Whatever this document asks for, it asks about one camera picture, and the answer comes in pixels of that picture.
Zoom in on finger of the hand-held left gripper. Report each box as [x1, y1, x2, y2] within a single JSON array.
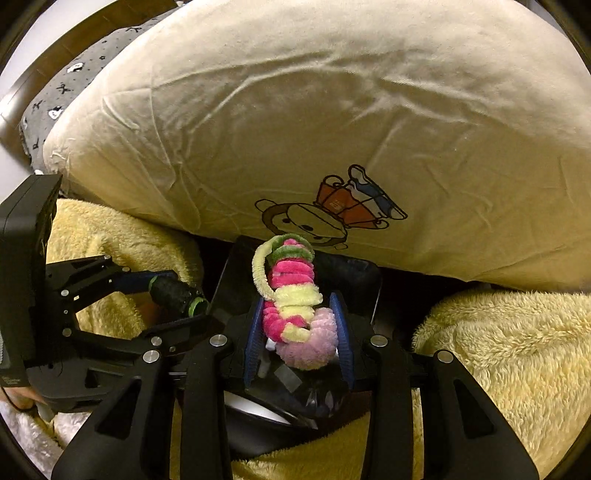
[[69, 313, 225, 366], [46, 255, 158, 311]]

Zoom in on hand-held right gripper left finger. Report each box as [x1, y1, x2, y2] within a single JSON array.
[[51, 298, 267, 480]]

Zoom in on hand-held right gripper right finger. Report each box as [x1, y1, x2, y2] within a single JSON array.
[[329, 292, 540, 480]]

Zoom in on black cylinder with green rims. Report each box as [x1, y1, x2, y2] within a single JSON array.
[[148, 272, 208, 319]]

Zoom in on black trash bin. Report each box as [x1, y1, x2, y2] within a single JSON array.
[[203, 235, 384, 457]]

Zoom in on colourful chenille plush toy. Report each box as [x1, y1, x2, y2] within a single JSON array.
[[252, 233, 339, 371]]

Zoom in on person's left hand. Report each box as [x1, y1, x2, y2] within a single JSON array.
[[2, 387, 40, 412]]

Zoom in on white fluffy cloth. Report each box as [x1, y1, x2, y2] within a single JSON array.
[[0, 401, 93, 467]]

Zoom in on yellow fluffy blanket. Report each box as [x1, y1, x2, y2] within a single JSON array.
[[46, 198, 591, 480]]

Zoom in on grey printed blanket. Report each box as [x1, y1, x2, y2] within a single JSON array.
[[18, 7, 185, 174]]

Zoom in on cream printed duvet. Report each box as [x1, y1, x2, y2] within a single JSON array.
[[44, 0, 591, 294]]

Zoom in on wooden headboard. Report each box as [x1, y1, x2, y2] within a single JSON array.
[[0, 0, 181, 134]]

